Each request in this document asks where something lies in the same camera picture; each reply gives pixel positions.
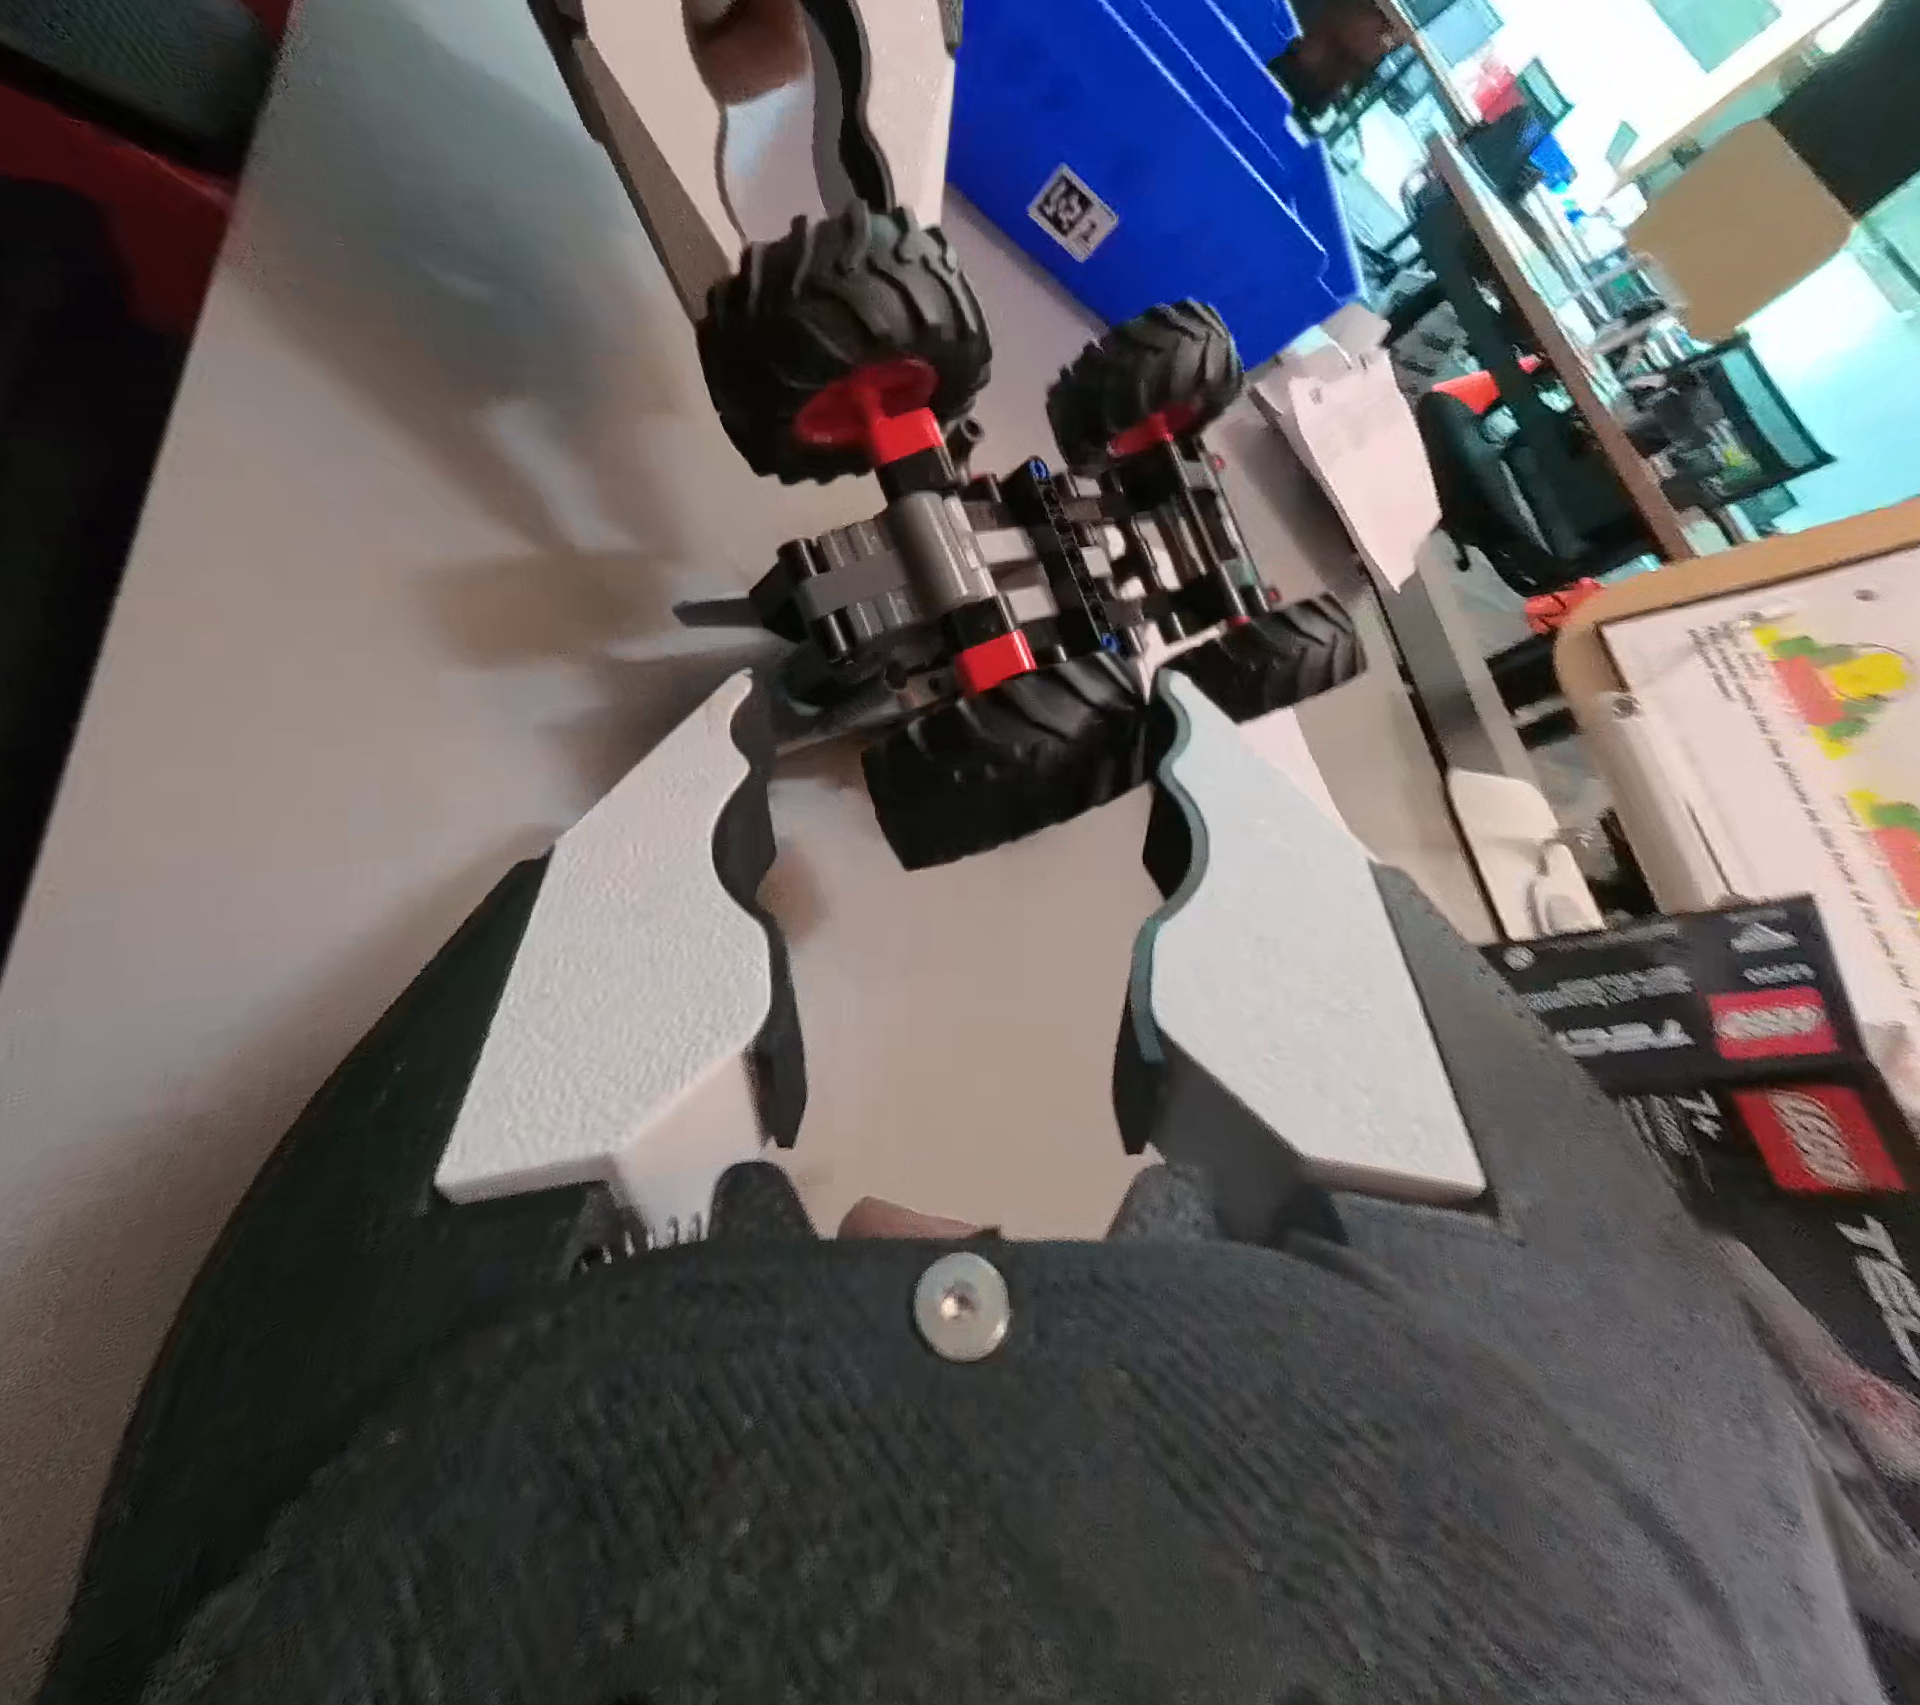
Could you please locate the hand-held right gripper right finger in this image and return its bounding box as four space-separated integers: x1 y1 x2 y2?
1112 671 1490 1236

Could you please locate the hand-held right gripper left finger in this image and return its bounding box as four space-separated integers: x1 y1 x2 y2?
432 671 813 1235

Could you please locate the toy brick monster truck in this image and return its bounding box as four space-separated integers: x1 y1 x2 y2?
672 198 1373 877

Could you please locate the grey desk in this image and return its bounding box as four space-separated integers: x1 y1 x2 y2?
0 0 1518 1676

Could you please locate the background office desk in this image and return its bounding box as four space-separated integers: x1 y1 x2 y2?
1422 126 1705 570

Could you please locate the person's left hand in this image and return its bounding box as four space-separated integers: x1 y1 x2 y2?
703 0 829 108

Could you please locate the person's right hand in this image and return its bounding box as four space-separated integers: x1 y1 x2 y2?
836 1199 991 1244

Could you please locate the white board stand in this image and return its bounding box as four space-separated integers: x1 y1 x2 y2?
1444 764 1610 944

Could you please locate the blue bin with marker tag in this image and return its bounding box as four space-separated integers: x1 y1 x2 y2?
944 0 1370 373

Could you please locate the black toy set box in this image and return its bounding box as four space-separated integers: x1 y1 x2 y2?
1476 893 1920 1436

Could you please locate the instruction sheet on board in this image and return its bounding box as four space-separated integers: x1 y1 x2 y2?
1548 502 1920 1039

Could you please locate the printed brick instruction sheet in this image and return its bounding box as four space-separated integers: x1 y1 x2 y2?
1595 562 1920 995

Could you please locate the folded white paper leaflet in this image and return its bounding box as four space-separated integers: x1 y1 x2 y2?
1242 302 1448 597

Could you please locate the black office chair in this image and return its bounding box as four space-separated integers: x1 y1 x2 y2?
1415 365 1657 600

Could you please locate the tan display board back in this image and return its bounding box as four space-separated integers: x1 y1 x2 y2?
1624 112 1866 344

